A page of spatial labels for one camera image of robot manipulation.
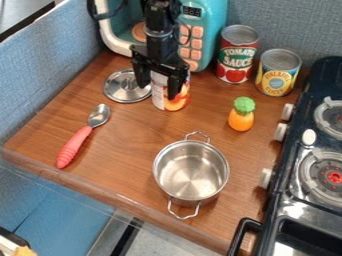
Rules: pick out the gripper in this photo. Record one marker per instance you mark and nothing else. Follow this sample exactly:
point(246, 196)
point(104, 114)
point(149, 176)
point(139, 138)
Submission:
point(161, 57)

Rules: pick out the peach can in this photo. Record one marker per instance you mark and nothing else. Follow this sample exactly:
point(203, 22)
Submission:
point(170, 93)

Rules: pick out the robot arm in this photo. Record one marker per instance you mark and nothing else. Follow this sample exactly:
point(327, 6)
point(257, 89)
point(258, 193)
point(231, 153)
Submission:
point(158, 20)

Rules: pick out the tomato sauce can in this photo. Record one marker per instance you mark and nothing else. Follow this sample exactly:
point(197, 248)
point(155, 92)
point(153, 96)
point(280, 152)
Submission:
point(237, 55)

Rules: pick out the orange toy with green top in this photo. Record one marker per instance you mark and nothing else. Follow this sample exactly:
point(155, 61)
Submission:
point(241, 115)

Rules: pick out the yellow pineapple can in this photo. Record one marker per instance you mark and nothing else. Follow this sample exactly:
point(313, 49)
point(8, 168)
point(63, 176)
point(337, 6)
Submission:
point(277, 73)

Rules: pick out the silver lid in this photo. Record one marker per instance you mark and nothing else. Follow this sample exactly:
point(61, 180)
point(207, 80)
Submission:
point(124, 87)

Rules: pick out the toy microwave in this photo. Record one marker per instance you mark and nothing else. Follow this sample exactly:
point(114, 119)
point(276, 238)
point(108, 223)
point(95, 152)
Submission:
point(178, 30)

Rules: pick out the silver pot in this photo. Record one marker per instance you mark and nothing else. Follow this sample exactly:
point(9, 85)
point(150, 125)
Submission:
point(191, 173)

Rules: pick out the toy stove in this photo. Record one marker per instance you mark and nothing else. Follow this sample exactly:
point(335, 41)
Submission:
point(307, 160)

